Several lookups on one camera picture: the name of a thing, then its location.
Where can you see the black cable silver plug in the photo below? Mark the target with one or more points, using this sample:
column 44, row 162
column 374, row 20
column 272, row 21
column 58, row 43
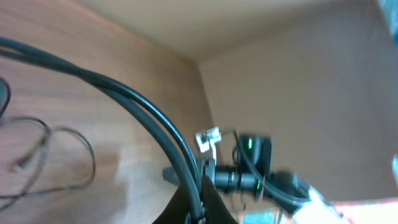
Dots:
column 5, row 95

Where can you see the black USB cable blue plug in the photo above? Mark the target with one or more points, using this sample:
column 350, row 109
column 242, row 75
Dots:
column 153, row 119

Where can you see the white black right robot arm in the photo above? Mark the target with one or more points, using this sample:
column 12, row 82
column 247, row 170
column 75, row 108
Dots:
column 251, row 173

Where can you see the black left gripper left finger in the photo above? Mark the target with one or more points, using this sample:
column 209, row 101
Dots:
column 176, row 211

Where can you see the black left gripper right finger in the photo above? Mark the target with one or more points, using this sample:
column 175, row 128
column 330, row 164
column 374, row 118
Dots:
column 215, row 209

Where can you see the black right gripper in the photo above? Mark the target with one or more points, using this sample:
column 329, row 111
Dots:
column 225, row 178

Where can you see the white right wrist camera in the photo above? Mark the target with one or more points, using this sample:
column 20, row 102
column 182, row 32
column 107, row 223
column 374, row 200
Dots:
column 206, row 140

